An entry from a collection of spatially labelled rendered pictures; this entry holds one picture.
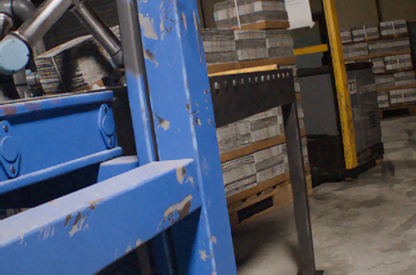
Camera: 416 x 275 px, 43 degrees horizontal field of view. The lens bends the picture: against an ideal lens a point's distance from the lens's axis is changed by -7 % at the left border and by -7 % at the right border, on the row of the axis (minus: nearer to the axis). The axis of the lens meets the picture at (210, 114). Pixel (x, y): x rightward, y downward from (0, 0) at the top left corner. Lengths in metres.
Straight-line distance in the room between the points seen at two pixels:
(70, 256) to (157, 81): 0.30
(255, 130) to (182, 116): 2.54
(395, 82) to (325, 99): 3.69
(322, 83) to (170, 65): 3.35
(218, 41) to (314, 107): 1.24
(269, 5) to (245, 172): 1.05
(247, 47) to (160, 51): 2.56
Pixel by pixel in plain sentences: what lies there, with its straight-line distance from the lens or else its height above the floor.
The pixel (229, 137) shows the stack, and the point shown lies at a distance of 2.99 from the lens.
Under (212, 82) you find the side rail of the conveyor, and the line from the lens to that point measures 1.29.
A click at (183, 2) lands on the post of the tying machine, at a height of 0.88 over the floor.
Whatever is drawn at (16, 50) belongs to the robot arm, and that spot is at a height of 1.00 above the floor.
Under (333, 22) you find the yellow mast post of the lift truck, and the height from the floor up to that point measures 1.07.
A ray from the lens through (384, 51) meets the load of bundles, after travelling 7.60.
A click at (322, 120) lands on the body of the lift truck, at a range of 4.02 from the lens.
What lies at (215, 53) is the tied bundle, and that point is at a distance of 2.97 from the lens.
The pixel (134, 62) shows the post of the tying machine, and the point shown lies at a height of 0.82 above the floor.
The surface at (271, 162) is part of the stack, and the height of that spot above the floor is 0.29.
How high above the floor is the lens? 0.78
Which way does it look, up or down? 3 degrees down
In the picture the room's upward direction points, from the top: 8 degrees counter-clockwise
